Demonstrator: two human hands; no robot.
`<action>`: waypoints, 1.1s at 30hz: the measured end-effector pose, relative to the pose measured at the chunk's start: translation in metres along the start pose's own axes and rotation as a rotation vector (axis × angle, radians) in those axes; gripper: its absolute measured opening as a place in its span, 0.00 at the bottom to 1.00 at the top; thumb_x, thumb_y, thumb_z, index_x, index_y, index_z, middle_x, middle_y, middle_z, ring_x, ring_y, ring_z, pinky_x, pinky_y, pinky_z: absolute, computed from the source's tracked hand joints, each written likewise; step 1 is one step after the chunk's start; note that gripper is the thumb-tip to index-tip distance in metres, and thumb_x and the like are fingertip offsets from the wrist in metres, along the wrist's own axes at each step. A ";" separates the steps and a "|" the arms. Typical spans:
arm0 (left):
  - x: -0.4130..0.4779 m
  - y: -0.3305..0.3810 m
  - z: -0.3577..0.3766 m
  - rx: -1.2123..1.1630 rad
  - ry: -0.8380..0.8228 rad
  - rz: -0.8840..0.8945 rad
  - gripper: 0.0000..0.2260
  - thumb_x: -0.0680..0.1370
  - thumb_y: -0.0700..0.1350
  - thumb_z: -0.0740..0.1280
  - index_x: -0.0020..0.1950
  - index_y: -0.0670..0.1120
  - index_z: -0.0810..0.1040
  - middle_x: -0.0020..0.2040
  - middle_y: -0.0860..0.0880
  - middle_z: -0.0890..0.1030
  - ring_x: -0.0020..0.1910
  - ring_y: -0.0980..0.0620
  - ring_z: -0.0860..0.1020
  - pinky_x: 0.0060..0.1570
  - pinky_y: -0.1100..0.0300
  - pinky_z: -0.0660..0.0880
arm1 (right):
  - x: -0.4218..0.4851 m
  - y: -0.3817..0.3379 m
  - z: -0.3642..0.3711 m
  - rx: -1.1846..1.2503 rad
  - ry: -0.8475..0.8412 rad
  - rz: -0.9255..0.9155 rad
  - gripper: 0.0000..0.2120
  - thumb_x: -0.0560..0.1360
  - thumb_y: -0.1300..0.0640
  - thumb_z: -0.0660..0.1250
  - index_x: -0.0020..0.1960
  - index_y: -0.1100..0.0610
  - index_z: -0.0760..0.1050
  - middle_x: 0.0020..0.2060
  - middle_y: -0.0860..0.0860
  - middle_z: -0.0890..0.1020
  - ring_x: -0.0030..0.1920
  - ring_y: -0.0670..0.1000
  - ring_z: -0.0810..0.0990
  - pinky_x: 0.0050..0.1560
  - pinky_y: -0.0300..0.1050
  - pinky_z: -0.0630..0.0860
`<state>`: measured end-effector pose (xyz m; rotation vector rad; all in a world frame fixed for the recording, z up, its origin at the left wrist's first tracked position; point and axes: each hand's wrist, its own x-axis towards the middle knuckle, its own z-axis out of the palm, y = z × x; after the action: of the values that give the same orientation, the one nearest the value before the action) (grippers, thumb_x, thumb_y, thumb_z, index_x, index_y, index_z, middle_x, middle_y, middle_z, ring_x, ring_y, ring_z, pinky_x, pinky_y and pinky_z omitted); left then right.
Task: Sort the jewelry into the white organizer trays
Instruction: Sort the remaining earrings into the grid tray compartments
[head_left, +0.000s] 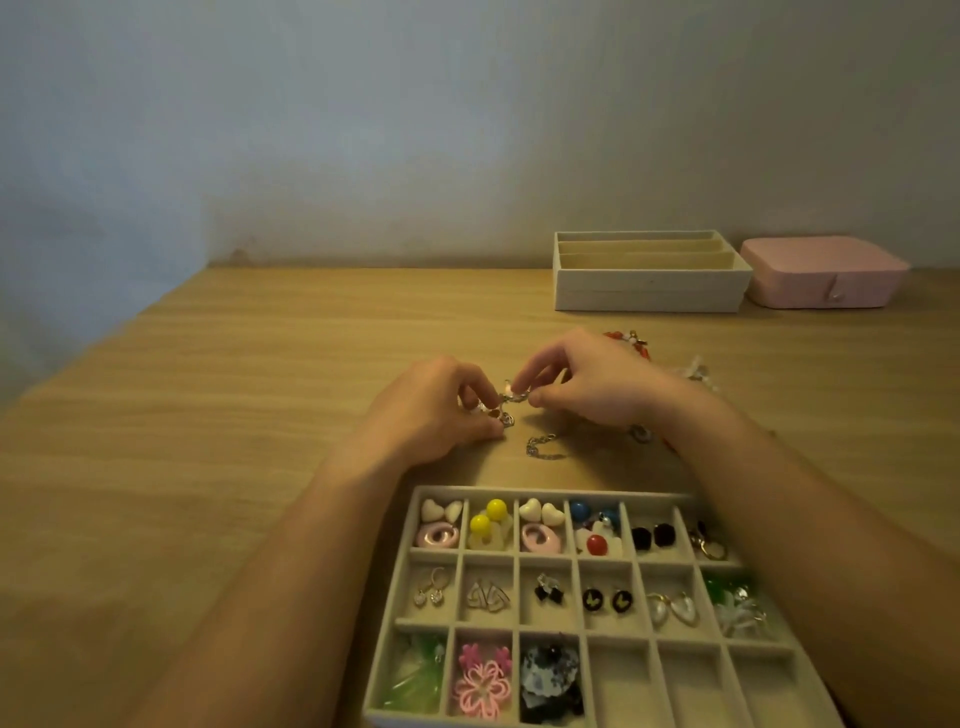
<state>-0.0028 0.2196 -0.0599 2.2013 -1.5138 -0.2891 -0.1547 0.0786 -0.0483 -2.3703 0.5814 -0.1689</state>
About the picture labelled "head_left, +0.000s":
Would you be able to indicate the person's right hand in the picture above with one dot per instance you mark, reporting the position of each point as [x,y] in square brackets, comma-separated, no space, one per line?
[607,382]

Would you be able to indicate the pink flower earrings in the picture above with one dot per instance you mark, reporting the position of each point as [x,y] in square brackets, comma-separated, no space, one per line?
[481,681]

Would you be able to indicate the pearly heart hoop earring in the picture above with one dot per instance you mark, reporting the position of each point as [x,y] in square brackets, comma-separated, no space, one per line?
[685,608]
[658,609]

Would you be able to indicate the silver heart drop earrings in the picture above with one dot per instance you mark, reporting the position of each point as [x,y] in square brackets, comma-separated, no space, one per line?
[430,589]

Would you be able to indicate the silver hoop earring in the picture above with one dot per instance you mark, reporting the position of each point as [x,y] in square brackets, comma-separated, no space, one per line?
[709,546]

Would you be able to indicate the person's left hand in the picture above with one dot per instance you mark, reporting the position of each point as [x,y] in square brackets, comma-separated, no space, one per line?
[420,412]

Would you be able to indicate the beige divided jewelry tray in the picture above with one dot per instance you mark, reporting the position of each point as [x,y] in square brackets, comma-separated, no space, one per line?
[630,675]

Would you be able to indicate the black square stud earring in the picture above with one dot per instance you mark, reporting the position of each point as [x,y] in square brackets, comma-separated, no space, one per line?
[641,538]
[664,534]

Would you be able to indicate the pink oval hoop earring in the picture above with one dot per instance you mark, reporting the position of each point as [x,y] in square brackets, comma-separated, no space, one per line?
[537,538]
[437,535]

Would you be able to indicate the pink jewelry box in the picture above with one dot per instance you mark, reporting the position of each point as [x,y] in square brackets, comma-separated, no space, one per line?
[821,270]

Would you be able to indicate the white heart earring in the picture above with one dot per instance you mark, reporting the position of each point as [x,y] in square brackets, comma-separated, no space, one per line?
[454,511]
[553,514]
[430,511]
[530,510]

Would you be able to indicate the green and clear flower earrings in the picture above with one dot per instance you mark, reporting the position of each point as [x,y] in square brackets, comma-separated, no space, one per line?
[739,609]

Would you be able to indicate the black round heart stud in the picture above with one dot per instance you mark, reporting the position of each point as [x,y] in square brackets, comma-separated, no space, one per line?
[622,601]
[592,599]

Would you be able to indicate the person's left forearm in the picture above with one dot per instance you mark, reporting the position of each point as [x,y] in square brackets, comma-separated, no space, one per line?
[285,600]

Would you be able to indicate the person's right thumb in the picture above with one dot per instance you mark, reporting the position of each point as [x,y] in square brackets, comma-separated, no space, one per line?
[551,397]

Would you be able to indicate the beige long-slot jewelry tray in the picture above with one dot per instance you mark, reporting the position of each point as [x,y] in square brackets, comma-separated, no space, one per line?
[649,289]

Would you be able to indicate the silver triangle earrings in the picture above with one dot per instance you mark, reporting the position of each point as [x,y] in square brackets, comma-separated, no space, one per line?
[487,596]

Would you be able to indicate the black crystal drop earrings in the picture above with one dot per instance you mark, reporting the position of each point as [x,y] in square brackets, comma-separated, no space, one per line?
[548,589]

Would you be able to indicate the blue ball earring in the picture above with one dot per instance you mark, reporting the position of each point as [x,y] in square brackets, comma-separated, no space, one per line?
[612,517]
[579,511]

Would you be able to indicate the green translucent earrings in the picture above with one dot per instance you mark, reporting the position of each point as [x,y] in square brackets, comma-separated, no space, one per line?
[416,675]

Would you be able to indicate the black flower hair accessory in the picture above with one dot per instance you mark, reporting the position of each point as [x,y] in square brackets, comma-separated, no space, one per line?
[551,679]

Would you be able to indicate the white flower earring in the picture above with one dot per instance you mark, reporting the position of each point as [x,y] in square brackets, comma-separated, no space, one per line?
[611,541]

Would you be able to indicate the person's left thumb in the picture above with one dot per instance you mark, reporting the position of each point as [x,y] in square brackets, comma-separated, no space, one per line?
[476,427]

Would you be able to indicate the yellow ball earring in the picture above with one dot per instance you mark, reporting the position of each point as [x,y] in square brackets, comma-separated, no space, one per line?
[480,524]
[496,509]

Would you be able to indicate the person's right forearm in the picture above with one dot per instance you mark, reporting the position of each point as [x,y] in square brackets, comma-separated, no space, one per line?
[817,570]

